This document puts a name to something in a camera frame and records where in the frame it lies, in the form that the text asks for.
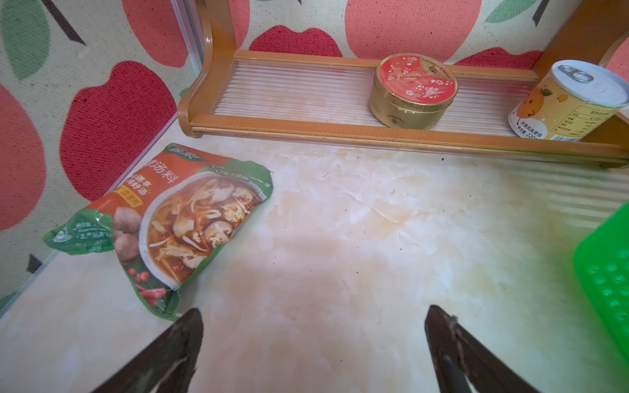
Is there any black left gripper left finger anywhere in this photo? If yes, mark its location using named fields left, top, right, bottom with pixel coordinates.
left=95, top=309, right=204, bottom=392

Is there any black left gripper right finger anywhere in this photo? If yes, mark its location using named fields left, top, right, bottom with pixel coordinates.
left=424, top=305, right=537, bottom=393

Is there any green plastic basket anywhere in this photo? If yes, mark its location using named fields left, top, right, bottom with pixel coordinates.
left=574, top=205, right=628, bottom=359

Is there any soup mix packet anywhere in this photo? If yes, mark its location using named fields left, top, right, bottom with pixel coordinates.
left=44, top=143, right=274, bottom=321

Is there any red gold round tin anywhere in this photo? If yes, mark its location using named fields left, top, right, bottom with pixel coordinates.
left=369, top=53, right=459, bottom=130

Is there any wooden shelf rack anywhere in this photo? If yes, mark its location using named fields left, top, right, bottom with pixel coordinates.
left=179, top=1, right=628, bottom=168

